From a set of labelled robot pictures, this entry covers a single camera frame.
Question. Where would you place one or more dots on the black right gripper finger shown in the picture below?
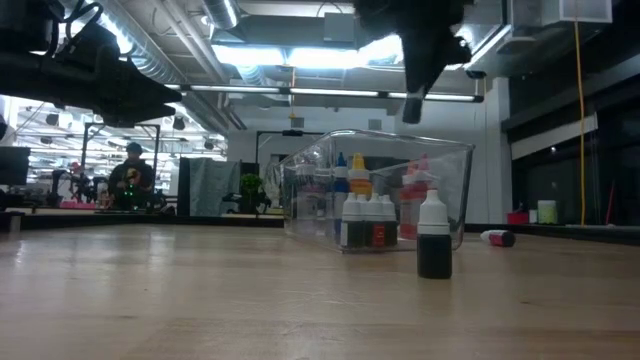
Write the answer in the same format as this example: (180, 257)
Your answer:
(425, 60)

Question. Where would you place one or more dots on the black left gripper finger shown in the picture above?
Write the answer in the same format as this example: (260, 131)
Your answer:
(130, 116)
(135, 87)

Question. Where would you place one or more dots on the yellow food colouring bottle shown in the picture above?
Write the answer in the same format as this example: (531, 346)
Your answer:
(359, 175)

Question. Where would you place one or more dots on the blue food colouring bottle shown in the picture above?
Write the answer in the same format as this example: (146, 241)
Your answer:
(341, 175)

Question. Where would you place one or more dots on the orange-capped red colouring bottle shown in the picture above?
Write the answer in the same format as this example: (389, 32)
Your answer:
(409, 210)

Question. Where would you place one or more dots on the small blue colouring bottle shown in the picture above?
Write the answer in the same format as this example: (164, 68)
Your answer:
(500, 238)

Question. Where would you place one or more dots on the background black robot arm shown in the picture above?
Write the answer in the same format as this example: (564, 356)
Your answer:
(75, 185)

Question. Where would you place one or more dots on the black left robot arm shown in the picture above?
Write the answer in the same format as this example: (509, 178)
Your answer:
(20, 75)

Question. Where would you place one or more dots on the person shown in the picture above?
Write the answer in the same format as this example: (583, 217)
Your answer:
(131, 180)

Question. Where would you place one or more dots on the clear plastic container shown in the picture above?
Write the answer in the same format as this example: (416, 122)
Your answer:
(390, 142)

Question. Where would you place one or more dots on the long ceiling tube light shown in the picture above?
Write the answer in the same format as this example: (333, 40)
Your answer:
(325, 91)

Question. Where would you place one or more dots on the grey partition panel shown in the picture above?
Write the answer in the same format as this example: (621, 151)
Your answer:
(212, 185)

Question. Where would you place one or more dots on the green potted plant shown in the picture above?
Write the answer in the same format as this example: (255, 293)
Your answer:
(251, 187)

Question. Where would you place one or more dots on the white ceiling unit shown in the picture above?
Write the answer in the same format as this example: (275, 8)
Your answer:
(575, 10)

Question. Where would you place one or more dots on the red box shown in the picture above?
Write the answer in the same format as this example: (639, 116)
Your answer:
(517, 218)

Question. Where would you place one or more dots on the pale green tub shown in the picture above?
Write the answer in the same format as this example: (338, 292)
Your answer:
(547, 212)

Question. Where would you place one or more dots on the black gantry frame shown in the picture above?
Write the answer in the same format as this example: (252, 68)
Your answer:
(120, 125)

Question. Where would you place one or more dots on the black security camera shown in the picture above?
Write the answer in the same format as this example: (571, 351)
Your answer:
(475, 74)

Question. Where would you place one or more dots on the grey wall speaker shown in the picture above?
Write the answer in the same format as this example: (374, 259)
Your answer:
(297, 122)
(375, 124)

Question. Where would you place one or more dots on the black partition post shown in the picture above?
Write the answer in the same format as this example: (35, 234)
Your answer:
(183, 185)

